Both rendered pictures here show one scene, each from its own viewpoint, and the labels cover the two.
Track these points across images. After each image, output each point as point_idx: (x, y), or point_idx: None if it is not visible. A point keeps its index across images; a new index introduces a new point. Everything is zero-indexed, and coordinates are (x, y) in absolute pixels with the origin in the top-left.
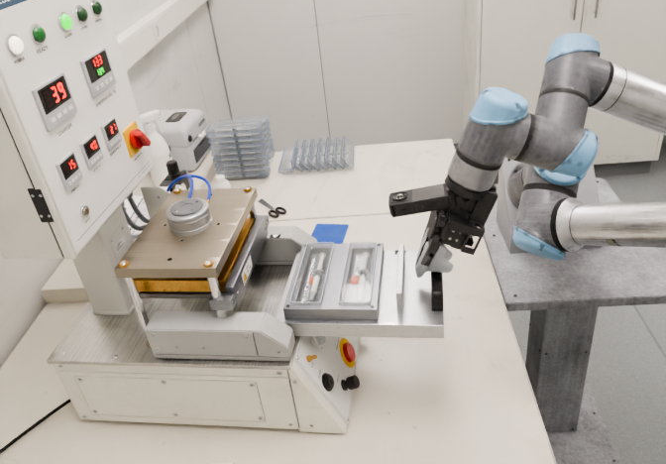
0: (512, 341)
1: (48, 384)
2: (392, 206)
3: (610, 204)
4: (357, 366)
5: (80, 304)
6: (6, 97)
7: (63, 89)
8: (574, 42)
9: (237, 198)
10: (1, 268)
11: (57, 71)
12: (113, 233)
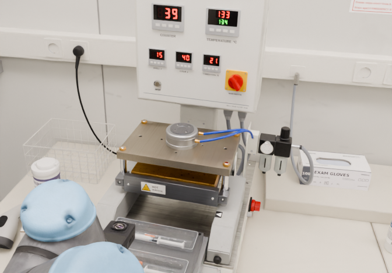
0: None
1: None
2: (109, 222)
3: None
4: None
5: (261, 176)
6: None
7: (177, 14)
8: (70, 253)
9: (212, 160)
10: (252, 122)
11: (181, 3)
12: (193, 119)
